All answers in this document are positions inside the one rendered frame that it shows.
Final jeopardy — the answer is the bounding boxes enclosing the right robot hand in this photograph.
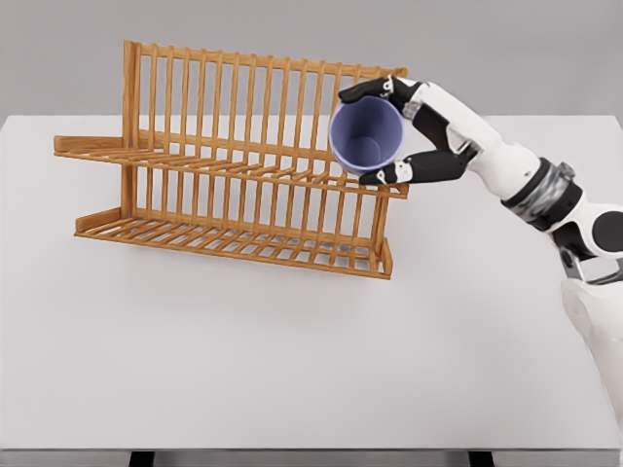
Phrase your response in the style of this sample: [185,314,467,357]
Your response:
[338,75,502,187]

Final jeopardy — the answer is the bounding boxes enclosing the blue-purple cup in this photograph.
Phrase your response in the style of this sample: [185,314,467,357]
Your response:
[328,94,406,178]

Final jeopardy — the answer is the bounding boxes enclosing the wooden two-tier dish rack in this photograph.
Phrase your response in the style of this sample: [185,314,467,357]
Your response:
[53,39,411,280]

